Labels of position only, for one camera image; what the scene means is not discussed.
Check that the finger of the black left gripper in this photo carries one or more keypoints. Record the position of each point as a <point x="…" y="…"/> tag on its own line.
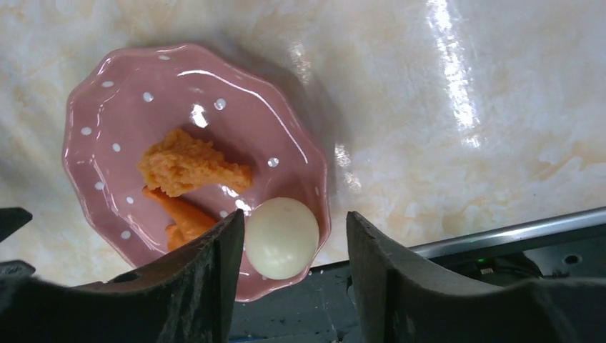
<point x="11" y="220"/>
<point x="16" y="269"/>

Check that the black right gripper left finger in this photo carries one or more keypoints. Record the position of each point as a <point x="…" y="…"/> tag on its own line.
<point x="185" y="296"/>

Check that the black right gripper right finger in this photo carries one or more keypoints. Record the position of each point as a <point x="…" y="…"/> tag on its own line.
<point x="403" y="297"/>

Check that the pink polka dot plate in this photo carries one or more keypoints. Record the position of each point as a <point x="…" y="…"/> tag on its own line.
<point x="135" y="97"/>

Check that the toy orange carrot piece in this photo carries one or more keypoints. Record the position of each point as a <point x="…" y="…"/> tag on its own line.
<point x="190" y="222"/>

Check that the toy white egg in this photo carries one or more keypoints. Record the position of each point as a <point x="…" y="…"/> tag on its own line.
<point x="281" y="238"/>

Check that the toy fried chicken piece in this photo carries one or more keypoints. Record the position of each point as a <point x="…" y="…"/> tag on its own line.
<point x="179" y="164"/>

